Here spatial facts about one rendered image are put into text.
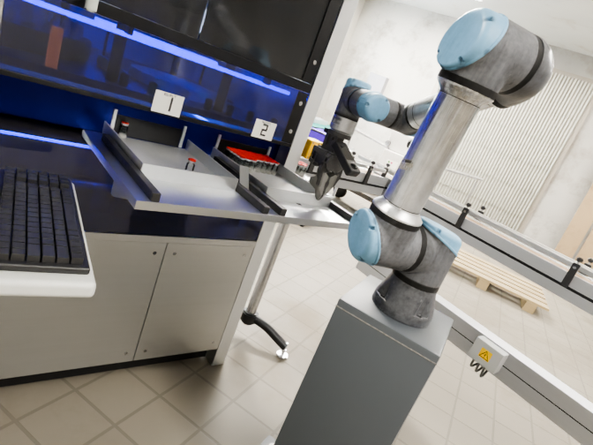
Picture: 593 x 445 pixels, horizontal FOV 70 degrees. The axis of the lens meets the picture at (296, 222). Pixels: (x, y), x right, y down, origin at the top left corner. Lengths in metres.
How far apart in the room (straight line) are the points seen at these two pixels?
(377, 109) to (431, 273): 0.44
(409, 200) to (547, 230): 7.89
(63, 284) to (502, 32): 0.82
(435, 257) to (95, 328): 1.10
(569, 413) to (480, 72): 1.35
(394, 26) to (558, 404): 8.15
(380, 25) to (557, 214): 4.83
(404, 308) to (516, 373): 0.97
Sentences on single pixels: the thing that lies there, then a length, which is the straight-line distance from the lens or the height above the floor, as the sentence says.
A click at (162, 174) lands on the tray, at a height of 0.90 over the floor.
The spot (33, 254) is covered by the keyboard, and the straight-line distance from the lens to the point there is 0.76.
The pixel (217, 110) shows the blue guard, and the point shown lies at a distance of 1.37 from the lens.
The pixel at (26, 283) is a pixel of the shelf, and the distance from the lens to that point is 0.74.
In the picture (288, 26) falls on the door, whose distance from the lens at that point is 1.45.
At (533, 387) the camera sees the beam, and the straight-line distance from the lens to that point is 1.92.
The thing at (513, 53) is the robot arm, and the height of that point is 1.37.
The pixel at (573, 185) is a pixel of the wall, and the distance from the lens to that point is 8.71.
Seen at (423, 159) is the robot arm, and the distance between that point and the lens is 0.88.
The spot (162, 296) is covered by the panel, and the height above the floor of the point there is 0.37.
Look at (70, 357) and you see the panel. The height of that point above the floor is 0.14.
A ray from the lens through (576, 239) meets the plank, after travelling 8.36.
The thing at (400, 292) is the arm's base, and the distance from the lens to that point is 1.03.
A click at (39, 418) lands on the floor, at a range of 1.65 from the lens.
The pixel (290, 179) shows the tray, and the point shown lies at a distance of 1.51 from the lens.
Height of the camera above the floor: 1.20
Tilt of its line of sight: 17 degrees down
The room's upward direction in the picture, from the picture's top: 21 degrees clockwise
